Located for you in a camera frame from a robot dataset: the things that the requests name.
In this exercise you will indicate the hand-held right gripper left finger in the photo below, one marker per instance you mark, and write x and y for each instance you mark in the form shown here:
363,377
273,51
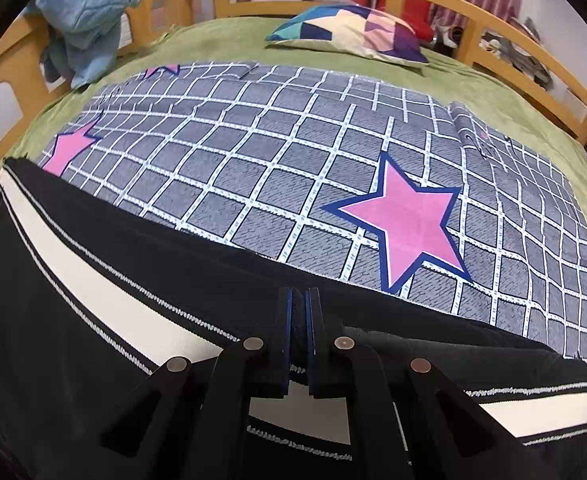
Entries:
287,332

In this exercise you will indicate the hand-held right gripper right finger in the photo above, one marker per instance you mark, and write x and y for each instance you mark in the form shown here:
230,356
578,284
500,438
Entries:
312,332

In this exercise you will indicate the black pants with white stripe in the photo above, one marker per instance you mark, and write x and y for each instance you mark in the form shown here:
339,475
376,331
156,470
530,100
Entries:
98,280

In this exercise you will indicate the grey checked star blanket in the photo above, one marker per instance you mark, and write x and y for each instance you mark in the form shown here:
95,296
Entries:
283,160

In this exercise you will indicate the green bed sheet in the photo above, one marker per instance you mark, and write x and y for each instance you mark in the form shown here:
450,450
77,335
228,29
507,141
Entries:
208,40

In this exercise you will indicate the geometric patterned pillow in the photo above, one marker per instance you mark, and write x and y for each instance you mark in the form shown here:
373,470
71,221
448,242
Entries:
353,30

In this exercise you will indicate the blue plush toy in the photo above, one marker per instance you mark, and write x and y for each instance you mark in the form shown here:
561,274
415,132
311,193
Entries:
86,15

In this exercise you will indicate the wooden bed frame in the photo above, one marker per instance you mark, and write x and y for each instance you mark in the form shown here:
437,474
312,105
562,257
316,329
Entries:
523,45

